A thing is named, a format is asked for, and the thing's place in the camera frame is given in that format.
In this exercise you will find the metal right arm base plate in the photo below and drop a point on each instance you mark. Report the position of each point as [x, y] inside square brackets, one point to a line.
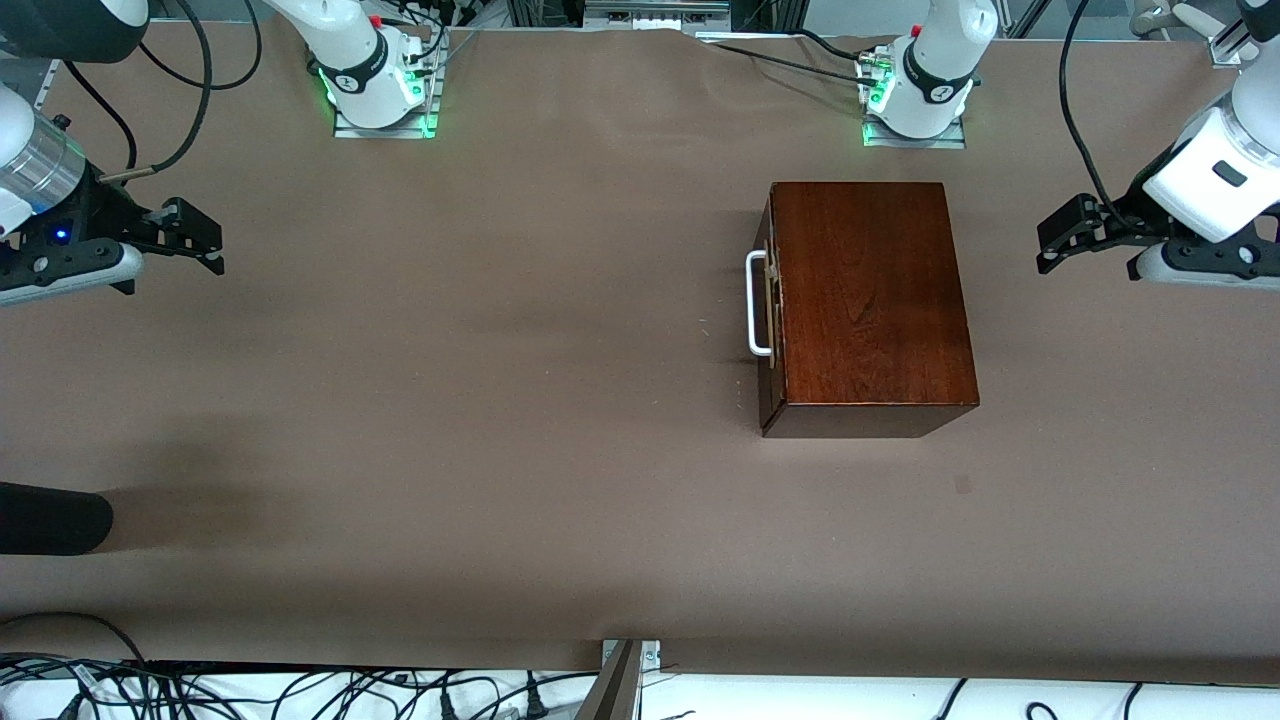
[400, 132]

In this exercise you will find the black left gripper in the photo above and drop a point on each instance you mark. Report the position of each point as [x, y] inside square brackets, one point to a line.
[1122, 224]

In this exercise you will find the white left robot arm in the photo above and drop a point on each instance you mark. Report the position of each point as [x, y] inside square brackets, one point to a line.
[940, 60]

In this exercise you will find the silver corner bracket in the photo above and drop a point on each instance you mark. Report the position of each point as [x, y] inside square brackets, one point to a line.
[1228, 50]

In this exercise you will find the dark wooden box casing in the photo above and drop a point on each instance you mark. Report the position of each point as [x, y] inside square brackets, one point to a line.
[870, 290]

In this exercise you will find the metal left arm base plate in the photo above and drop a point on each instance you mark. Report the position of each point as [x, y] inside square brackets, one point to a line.
[950, 142]

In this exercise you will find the aluminium post with bracket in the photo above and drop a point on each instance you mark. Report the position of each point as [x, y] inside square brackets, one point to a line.
[620, 690]

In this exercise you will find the black cylinder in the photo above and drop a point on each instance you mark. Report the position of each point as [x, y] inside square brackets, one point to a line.
[50, 520]

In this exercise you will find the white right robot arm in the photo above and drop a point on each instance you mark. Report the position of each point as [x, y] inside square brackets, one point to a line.
[355, 50]

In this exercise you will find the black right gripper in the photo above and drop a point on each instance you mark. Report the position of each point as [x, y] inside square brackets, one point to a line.
[103, 207]

